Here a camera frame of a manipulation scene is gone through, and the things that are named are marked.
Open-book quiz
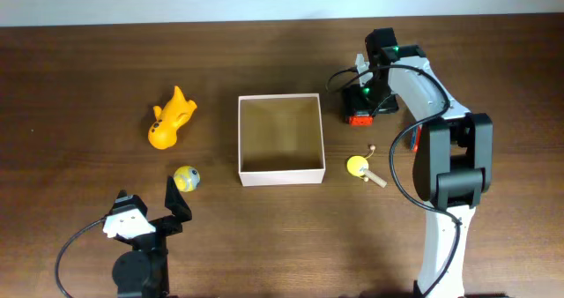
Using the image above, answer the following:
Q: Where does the red toy car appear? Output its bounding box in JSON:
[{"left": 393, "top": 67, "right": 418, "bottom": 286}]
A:
[{"left": 347, "top": 115, "right": 374, "bottom": 126}]

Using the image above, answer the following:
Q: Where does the yellow wooden rattle drum toy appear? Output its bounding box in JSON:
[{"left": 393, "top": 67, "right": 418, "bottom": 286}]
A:
[{"left": 346, "top": 145, "right": 387, "bottom": 188}]

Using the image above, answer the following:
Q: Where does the red toy fire truck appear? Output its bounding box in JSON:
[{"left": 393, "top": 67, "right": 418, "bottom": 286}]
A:
[{"left": 411, "top": 125, "right": 422, "bottom": 153}]

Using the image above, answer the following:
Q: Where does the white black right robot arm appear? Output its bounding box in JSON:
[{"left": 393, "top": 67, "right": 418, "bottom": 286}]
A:
[{"left": 339, "top": 28, "right": 493, "bottom": 297}]

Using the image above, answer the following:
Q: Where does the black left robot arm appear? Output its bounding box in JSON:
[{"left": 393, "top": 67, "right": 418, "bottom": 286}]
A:
[{"left": 102, "top": 176, "right": 192, "bottom": 297}]

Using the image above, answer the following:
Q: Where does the yellow grey toy ball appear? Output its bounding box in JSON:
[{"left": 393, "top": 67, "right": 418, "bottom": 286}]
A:
[{"left": 173, "top": 166, "right": 201, "bottom": 192}]

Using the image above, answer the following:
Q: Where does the orange toy fish figure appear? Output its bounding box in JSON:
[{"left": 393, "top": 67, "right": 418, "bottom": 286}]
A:
[{"left": 148, "top": 86, "right": 197, "bottom": 150}]

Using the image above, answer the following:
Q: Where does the white open cardboard box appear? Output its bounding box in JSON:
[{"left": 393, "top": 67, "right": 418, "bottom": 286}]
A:
[{"left": 238, "top": 93, "right": 326, "bottom": 187}]

